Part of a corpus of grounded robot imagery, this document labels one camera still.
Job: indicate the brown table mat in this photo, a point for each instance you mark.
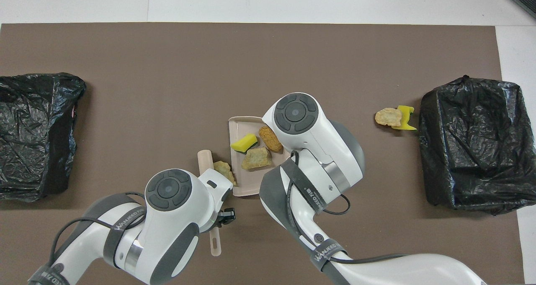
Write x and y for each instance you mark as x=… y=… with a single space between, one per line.
x=167 y=50

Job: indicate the orange brown bread roll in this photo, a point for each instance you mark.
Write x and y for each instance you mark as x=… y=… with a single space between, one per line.
x=270 y=138

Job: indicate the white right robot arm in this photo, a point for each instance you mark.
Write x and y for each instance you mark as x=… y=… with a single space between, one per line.
x=318 y=151

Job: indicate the pale chunky bread piece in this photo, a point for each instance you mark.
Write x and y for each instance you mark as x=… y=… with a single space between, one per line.
x=225 y=172

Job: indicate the pale scalloped bread piece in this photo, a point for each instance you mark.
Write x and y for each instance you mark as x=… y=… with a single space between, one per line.
x=256 y=158

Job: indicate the round pale bread piece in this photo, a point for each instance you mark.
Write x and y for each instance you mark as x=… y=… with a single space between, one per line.
x=387 y=117

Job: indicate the curled yellow sponge piece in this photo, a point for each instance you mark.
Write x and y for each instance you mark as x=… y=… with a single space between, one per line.
x=407 y=111

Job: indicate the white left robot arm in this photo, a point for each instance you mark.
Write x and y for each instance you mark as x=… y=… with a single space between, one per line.
x=176 y=218

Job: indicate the black bag lined bin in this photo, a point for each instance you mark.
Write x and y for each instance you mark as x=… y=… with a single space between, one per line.
x=473 y=151
x=29 y=138

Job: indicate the yellow sponge wedge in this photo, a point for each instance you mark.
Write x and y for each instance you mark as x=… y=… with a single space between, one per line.
x=243 y=143

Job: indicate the beige hand brush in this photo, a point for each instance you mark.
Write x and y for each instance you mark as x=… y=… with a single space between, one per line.
x=205 y=161

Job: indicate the beige plastic dustpan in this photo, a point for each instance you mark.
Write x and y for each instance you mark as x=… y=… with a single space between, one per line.
x=243 y=180

